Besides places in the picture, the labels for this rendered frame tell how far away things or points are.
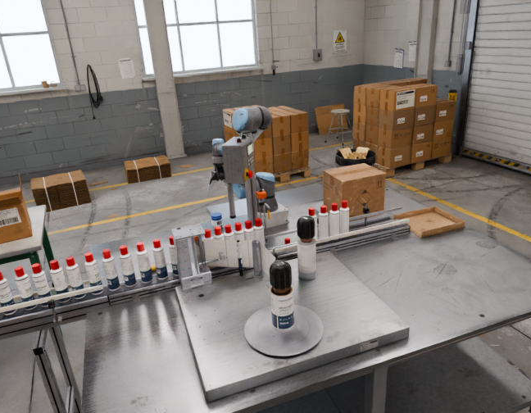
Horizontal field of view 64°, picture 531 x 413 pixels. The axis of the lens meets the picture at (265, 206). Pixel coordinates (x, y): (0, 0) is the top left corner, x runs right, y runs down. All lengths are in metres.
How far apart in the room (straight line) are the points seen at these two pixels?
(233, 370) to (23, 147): 6.29
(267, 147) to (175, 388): 4.35
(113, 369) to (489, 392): 1.80
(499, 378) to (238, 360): 1.51
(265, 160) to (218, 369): 4.32
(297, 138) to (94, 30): 3.48
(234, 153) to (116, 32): 5.48
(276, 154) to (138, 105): 2.70
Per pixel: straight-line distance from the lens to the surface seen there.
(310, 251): 1.93
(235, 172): 2.03
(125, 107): 7.38
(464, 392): 2.53
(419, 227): 2.66
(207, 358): 1.64
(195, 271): 2.03
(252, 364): 1.60
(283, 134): 5.72
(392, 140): 5.84
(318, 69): 8.45
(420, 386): 2.51
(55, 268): 2.09
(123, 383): 1.72
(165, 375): 1.69
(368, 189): 2.63
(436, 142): 6.42
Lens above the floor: 1.97
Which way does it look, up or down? 23 degrees down
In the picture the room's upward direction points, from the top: 4 degrees counter-clockwise
